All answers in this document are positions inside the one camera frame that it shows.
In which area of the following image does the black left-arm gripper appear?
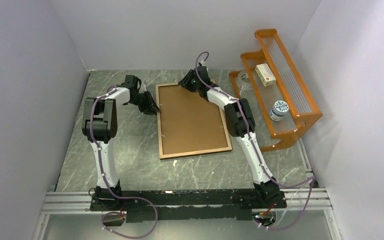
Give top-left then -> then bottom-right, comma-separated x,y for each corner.
130,91 -> 161,116

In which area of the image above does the light wooden picture frame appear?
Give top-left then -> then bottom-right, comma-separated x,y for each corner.
155,79 -> 233,161

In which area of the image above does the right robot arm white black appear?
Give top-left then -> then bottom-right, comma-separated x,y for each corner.
178,65 -> 286,208

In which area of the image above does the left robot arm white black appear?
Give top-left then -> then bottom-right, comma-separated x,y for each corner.
81,75 -> 160,210

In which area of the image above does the white red medicine box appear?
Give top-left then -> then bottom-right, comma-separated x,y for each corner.
255,63 -> 277,87

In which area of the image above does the orange wooden shelf rack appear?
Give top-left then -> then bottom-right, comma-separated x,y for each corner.
240,28 -> 323,152

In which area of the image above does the blue white ceramic jar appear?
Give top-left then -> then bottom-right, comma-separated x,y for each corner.
268,100 -> 290,122

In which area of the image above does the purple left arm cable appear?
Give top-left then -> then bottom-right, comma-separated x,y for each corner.
89,86 -> 159,239

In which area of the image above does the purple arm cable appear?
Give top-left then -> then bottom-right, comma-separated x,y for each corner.
89,86 -> 159,239
195,51 -> 316,232

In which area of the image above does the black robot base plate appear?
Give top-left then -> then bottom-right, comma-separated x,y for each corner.
89,188 -> 279,223

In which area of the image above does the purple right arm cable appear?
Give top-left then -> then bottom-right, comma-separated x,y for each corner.
195,51 -> 316,232

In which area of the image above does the aluminium rail frame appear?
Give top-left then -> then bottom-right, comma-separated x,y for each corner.
33,134 -> 344,240

